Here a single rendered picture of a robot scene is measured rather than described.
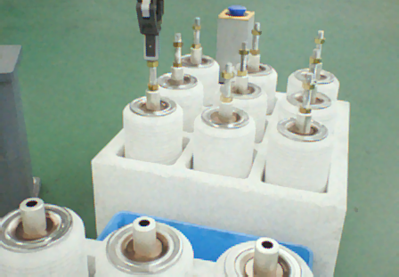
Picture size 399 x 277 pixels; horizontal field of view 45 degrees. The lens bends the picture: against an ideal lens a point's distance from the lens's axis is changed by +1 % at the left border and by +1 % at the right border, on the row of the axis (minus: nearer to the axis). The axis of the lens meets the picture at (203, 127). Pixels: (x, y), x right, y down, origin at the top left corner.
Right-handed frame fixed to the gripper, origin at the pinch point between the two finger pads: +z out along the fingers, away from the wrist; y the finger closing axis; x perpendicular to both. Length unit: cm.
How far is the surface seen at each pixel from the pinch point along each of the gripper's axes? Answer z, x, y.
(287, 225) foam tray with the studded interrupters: 22.1, -21.4, -13.3
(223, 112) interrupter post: 8.7, -11.3, -4.0
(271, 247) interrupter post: 7.6, -15.6, -35.3
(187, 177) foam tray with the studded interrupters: 17.3, -6.4, -9.3
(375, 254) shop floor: 35, -40, -3
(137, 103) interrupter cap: 9.8, 2.4, 0.2
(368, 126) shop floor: 35, -52, 48
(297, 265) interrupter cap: 9.8, -18.4, -35.1
